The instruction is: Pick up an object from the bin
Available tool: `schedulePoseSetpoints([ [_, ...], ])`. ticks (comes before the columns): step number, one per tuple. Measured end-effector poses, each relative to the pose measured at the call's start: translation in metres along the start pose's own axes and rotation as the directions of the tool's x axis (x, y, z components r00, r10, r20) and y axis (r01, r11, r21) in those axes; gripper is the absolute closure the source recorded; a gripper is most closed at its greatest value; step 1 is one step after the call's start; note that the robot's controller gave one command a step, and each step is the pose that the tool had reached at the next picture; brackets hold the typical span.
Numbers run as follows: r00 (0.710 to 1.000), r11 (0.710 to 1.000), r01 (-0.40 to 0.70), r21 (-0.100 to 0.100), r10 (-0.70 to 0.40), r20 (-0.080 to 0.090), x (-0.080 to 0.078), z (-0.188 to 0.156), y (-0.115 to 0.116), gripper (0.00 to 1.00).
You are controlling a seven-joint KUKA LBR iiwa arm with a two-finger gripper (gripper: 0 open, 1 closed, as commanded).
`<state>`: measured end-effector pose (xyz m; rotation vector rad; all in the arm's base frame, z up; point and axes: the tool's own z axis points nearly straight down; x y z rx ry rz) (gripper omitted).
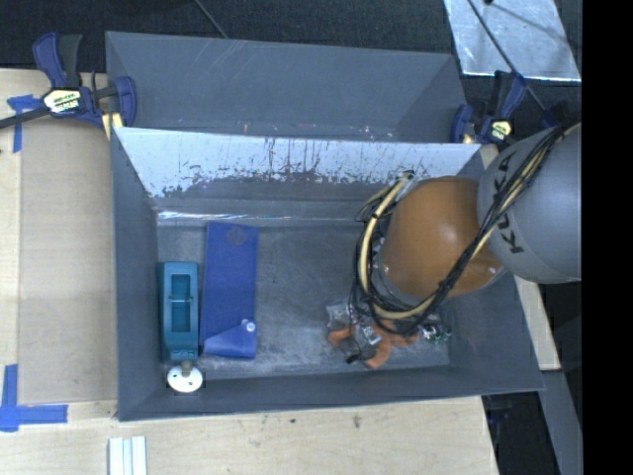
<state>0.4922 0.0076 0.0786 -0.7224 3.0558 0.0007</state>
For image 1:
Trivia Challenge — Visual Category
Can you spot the grey metal bin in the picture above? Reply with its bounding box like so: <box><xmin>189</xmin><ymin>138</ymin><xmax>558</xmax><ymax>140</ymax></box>
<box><xmin>104</xmin><ymin>31</ymin><xmax>546</xmax><ymax>423</ymax></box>

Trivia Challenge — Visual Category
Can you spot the blue flat pouch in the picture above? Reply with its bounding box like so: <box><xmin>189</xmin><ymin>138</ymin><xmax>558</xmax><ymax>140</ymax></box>
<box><xmin>198</xmin><ymin>221</ymin><xmax>260</xmax><ymax>360</ymax></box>

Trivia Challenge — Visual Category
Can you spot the white round knob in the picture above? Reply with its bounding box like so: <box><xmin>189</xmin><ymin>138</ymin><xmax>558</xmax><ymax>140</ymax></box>
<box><xmin>165</xmin><ymin>359</ymin><xmax>206</xmax><ymax>395</ymax></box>

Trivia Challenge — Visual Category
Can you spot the orange soft toy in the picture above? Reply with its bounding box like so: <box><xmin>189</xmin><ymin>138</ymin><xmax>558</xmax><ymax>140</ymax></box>
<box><xmin>326</xmin><ymin>320</ymin><xmax>417</xmax><ymax>370</ymax></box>

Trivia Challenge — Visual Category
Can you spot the teal plastic box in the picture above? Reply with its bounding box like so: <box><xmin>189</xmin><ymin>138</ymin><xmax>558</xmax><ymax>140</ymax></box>
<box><xmin>156</xmin><ymin>260</ymin><xmax>201</xmax><ymax>364</ymax></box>

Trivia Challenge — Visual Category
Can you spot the pale wood flat board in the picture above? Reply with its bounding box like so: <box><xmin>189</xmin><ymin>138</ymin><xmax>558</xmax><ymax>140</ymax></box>
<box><xmin>16</xmin><ymin>70</ymin><xmax>121</xmax><ymax>406</ymax></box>

